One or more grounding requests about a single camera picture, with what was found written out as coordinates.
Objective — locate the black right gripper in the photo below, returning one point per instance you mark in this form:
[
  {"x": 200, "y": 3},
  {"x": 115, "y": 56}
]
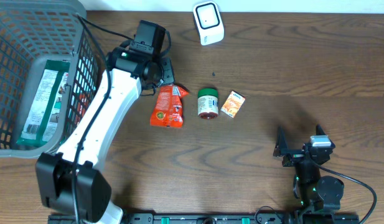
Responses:
[{"x": 294, "y": 155}]

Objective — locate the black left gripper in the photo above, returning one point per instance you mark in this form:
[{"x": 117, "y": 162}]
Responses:
[{"x": 169, "y": 78}]

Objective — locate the red snack bag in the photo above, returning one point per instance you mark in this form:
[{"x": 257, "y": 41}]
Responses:
[{"x": 168, "y": 111}]

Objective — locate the green lid spice jar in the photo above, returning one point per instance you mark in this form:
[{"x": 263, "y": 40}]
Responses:
[{"x": 207, "y": 103}]

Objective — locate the small orange box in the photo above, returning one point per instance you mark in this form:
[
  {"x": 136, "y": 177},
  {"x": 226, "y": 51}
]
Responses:
[{"x": 233, "y": 104}]

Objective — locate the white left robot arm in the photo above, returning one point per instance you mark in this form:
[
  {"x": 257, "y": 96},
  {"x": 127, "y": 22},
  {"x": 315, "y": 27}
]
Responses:
[{"x": 71, "y": 180}]

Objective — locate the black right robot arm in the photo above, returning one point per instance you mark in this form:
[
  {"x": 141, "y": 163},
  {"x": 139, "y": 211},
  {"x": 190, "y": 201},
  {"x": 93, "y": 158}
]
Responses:
[{"x": 321, "y": 193}]

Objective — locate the white barcode scanner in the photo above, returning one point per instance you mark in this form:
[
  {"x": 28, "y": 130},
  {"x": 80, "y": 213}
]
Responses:
[{"x": 208, "y": 22}]

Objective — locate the green white flat package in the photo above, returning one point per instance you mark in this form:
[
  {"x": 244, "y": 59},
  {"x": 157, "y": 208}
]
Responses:
[{"x": 43, "y": 117}]

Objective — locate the grey plastic shopping basket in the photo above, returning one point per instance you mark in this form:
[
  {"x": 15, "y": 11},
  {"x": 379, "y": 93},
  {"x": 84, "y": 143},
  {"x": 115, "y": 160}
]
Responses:
[{"x": 37, "y": 39}]

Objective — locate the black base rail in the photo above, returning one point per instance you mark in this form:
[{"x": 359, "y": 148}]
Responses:
[{"x": 264, "y": 218}]

